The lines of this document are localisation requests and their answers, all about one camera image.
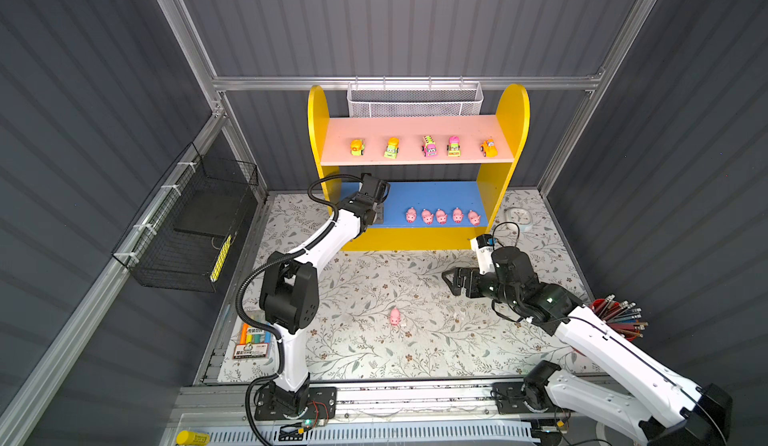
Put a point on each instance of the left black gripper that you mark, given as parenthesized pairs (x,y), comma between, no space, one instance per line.
(377,213)

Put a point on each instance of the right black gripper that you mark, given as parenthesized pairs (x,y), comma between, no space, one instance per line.
(471,273)

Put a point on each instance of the green toy car orange top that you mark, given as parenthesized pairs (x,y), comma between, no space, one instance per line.
(392,148)

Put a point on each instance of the orange toy car green base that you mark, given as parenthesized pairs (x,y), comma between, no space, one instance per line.
(357,147)

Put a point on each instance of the pink truck green striped top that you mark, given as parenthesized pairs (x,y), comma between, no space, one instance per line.
(429,148)

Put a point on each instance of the green truck pink mixer drum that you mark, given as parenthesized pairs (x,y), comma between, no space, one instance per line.
(453,148)

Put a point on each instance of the orange yellow toy car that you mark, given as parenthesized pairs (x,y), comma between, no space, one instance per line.
(489,149)

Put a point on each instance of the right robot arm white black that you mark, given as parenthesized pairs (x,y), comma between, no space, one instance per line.
(658,406)

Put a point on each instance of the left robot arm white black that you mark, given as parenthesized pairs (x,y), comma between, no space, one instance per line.
(289,294)

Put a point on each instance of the yellow shelf pink blue boards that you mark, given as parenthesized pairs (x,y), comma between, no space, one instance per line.
(330,140)

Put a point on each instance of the bundle of coloured pencils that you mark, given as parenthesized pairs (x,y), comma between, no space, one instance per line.
(624,319)

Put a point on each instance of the marker pen pack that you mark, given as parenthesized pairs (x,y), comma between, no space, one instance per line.
(250,342)

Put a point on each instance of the yellow bottle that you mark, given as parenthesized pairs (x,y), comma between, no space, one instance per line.
(192,438)

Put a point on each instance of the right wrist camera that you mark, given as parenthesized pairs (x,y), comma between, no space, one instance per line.
(483,247)

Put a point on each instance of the white wire mesh basket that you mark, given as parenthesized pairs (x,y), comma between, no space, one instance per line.
(429,101)

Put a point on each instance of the white slotted cable duct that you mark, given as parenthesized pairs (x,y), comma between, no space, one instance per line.
(401,433)

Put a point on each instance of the black wire basket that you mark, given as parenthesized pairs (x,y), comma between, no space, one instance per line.
(174,244)

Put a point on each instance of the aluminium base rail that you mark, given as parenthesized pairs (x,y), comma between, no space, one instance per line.
(417,398)

